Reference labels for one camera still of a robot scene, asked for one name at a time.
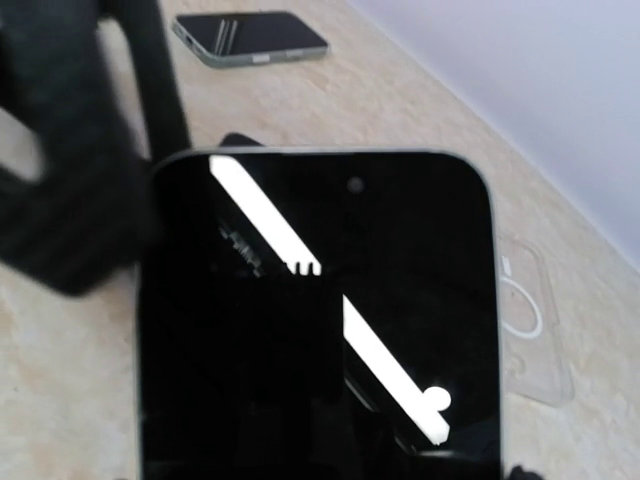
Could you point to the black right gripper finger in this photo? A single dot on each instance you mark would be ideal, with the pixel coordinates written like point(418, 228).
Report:
point(520, 473)

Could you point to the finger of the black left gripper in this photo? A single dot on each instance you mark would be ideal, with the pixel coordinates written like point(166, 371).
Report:
point(91, 211)

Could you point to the small silver-edged phone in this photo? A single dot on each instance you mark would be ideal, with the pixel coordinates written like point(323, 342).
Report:
point(328, 314)

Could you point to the clear magsafe phone case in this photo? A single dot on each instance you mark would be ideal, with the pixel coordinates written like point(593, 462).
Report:
point(534, 362)

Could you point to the silver-edged phone black screen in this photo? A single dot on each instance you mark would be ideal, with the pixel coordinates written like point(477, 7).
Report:
point(240, 39)

